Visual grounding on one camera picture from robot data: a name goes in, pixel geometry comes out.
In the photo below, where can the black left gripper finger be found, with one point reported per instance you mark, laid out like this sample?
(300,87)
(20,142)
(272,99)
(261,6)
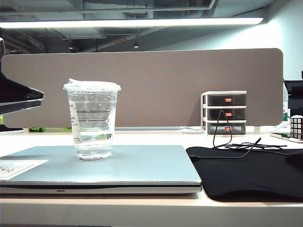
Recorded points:
(16,91)
(19,107)

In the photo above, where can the clear plastic cup with lid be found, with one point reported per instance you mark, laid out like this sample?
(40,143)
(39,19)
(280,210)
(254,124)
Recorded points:
(93,123)

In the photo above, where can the white sticker on laptop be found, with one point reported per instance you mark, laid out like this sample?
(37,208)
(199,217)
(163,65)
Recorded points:
(19,168)

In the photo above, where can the silver Dell laptop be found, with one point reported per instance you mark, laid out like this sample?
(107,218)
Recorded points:
(142,170)

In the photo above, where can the black flat object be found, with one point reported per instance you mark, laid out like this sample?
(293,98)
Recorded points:
(10,129)

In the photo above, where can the green object behind divider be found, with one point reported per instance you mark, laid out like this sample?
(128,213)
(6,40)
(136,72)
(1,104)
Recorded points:
(38,129)

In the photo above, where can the long ceiling light strip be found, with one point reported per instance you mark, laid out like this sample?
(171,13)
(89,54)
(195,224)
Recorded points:
(118,23)

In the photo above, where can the small hanging ceiling lamp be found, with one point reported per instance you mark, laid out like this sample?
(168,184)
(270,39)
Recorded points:
(136,45)

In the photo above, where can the brown fabric desk divider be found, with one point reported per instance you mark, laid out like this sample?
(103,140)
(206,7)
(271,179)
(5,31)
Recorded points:
(165,82)

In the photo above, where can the white three-drawer desk organizer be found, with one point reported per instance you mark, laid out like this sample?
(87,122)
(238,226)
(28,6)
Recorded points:
(204,111)

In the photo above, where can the black mouse pad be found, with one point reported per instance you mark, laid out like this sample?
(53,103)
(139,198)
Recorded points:
(248,177)

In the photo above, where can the clear bottle with green label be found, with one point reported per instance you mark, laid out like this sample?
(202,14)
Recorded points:
(285,116)

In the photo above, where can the black monitor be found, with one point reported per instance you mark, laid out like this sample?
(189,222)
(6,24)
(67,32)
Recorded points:
(296,94)

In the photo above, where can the Rubik's cube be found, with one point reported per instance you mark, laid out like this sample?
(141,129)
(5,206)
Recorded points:
(297,127)

